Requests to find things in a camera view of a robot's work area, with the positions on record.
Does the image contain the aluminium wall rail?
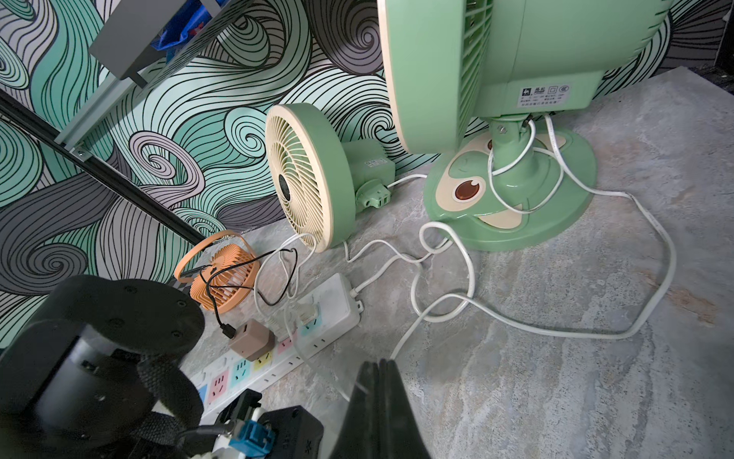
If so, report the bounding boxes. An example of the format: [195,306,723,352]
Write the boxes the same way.
[55,74,136,151]

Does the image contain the black wall shelf basket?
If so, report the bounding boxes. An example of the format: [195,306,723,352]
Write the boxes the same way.
[89,1,250,89]

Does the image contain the white cable pedestal fan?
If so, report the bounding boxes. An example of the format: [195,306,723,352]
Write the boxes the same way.
[389,114,678,363]

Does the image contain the white multicolour power strip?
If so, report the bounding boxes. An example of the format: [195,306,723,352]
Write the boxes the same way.
[191,273,363,425]

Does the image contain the large green pedestal fan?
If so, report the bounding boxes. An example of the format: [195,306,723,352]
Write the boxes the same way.
[378,1,671,252]

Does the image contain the white cable round fan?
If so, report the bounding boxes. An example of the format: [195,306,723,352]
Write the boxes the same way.
[251,171,477,403]

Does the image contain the cream green round fan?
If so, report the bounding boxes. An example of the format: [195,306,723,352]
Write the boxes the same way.
[265,103,396,252]

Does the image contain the pink usb charger adapter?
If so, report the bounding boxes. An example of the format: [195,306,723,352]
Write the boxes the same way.
[229,319,275,361]

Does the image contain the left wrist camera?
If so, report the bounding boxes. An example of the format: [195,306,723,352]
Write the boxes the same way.
[177,389,324,458]

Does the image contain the small orange desk fan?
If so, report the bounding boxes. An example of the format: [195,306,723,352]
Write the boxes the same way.
[173,231,260,315]

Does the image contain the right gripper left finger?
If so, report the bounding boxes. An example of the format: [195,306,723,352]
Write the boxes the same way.
[330,361,378,459]

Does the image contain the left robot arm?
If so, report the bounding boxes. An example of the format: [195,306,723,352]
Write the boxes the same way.
[1,275,205,458]

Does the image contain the blue candy bag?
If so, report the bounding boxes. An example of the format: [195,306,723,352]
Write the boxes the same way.
[150,0,211,51]

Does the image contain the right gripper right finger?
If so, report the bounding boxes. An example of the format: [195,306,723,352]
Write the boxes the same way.
[378,360,430,459]

